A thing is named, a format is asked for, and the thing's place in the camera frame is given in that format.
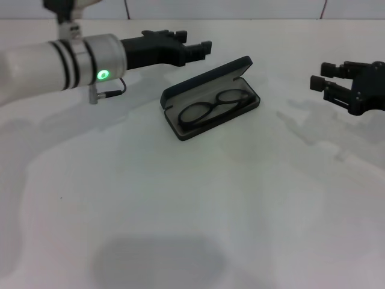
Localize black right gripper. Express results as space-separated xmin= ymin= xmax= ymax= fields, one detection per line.
xmin=309 ymin=60 xmax=385 ymax=117

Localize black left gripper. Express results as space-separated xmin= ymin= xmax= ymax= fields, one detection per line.
xmin=120 ymin=29 xmax=212 ymax=70

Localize black glasses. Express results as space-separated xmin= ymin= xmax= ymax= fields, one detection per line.
xmin=177 ymin=89 xmax=252 ymax=131

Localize left wrist cable with plug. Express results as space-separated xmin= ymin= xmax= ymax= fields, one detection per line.
xmin=87 ymin=77 xmax=127 ymax=105

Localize black glasses case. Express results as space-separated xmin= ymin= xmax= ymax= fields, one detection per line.
xmin=160 ymin=55 xmax=261 ymax=142

